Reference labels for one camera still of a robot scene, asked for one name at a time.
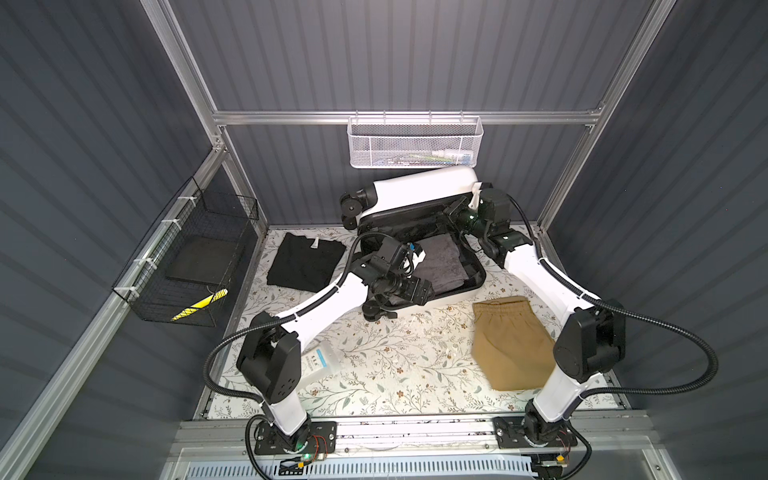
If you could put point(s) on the floral table mat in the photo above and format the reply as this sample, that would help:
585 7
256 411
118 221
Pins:
420 363

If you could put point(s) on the tan shorts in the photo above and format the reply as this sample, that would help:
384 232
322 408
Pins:
511 346

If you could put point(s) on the yellow black striped item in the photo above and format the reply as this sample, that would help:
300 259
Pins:
200 305

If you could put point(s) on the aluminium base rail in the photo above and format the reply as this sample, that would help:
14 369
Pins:
613 444

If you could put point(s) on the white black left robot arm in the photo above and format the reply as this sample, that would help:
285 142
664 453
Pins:
270 356

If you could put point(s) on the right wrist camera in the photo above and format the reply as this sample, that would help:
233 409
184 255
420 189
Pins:
475 199

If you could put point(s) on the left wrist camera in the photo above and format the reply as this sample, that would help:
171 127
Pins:
415 255

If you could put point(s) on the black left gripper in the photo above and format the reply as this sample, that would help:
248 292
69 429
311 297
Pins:
422 296

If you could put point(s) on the white flat packet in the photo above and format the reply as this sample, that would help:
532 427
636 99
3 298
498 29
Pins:
320 359

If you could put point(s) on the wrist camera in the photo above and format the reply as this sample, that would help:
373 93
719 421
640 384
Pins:
415 255
475 199

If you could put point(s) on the white wire mesh basket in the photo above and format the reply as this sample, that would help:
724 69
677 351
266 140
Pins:
406 141

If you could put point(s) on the black pad in basket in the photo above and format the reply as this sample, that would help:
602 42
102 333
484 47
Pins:
204 260

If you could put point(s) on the black wire mesh basket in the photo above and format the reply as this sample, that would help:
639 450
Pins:
197 211

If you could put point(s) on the black folded t-shirt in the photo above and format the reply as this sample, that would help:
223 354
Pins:
305 264

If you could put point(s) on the white hard-shell suitcase black lining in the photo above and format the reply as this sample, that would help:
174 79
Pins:
413 232

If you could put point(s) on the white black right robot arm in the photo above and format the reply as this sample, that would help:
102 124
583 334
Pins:
592 338

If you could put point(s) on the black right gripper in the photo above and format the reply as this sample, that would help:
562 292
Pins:
457 206

